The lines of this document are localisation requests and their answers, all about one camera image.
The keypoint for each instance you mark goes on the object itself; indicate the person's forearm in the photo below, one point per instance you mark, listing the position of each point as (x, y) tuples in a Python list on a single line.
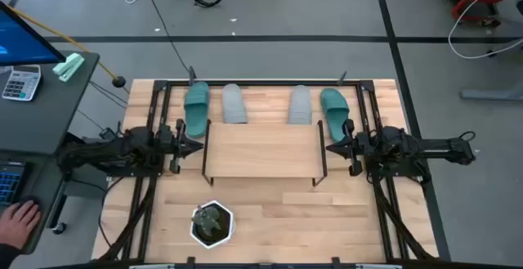
[(6, 258)]

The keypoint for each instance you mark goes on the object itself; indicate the mint green stapler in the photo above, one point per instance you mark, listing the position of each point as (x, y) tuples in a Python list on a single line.
[(69, 66)]

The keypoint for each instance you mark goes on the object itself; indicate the small green cactus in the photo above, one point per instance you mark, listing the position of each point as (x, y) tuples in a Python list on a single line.
[(206, 220)]

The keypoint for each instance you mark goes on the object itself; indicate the black aluminium table frame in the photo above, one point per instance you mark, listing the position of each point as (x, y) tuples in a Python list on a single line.
[(265, 83)]

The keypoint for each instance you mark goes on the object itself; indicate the white desk calculator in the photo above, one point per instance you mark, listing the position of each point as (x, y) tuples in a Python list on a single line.
[(20, 85)]

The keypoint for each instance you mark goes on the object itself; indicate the computer monitor with blue screen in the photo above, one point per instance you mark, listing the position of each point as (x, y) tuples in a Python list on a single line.
[(20, 40)]

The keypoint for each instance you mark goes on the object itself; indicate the person's hand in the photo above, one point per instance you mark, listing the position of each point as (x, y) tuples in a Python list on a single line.
[(18, 224)]

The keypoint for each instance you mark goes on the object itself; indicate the grey table foot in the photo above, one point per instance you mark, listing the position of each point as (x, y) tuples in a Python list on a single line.
[(490, 94)]

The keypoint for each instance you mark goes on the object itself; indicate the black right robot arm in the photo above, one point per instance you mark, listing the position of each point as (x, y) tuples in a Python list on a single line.
[(433, 146)]

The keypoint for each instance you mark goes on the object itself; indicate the dark grey desk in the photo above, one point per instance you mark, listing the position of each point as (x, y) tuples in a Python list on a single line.
[(49, 113)]

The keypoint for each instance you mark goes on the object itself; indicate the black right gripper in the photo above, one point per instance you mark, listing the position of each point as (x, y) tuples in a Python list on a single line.
[(361, 144)]

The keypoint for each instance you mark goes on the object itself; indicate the backlit black keyboard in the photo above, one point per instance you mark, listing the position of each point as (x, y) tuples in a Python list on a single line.
[(10, 183)]

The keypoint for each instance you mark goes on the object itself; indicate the black frame clamp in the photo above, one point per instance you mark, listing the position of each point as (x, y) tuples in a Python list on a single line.
[(192, 76), (342, 77), (336, 261), (190, 261)]

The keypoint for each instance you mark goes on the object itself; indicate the wooden shelf with black legs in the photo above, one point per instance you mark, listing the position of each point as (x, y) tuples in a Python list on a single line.
[(263, 150)]

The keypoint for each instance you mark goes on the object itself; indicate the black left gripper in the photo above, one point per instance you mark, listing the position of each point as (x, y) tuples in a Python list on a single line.
[(167, 142)]

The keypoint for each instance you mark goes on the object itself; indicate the grey rubber slide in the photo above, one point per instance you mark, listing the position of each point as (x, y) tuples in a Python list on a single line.
[(234, 105), (300, 105)]

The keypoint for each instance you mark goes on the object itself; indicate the green rubber slide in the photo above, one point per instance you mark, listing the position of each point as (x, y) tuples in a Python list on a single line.
[(197, 109), (334, 109)]

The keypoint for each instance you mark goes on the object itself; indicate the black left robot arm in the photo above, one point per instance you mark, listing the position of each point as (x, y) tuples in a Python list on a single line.
[(135, 140)]

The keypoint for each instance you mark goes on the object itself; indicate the black desk caster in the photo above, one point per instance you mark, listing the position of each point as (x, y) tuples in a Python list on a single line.
[(59, 228)]

